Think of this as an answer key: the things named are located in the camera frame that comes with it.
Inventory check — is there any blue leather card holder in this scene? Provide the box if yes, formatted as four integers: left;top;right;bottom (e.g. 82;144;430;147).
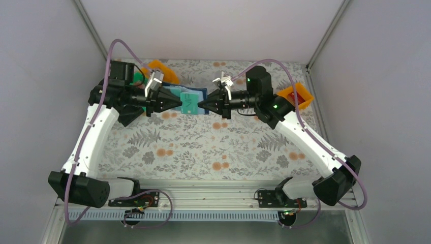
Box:
163;83;209;115

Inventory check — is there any teal card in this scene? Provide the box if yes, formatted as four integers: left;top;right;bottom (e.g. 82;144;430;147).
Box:
180;92;199;115

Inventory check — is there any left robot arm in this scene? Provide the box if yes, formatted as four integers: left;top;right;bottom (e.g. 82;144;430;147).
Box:
48;61;182;208

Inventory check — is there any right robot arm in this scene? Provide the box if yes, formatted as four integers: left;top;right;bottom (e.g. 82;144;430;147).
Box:
198;66;361;206

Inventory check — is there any red card in right bin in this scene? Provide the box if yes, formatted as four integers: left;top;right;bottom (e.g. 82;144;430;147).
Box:
287;92;305;105

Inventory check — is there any orange plastic bin left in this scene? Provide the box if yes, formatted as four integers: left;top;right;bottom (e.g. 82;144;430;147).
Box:
147;59;180;85

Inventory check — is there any orange plastic bin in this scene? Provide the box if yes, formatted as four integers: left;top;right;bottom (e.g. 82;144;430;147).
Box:
147;59;180;85
277;83;314;110

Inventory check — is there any green plastic bin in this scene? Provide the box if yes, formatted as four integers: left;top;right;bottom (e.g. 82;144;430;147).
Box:
130;72;148;86

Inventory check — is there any black plastic bin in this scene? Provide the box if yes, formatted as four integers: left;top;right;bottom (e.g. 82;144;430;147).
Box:
117;105;145;127

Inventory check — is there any orange plastic bin right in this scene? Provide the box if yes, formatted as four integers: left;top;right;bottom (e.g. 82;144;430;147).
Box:
277;83;314;110

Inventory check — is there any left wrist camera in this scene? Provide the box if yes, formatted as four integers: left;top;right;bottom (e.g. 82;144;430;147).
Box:
144;71;164;98

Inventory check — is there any aluminium rail frame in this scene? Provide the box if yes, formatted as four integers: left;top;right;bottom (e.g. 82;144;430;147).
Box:
55;180;358;211

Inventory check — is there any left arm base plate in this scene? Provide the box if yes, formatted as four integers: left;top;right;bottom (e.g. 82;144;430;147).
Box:
108;190;160;208

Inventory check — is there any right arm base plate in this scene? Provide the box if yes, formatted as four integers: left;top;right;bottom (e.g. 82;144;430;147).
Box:
254;188;307;208

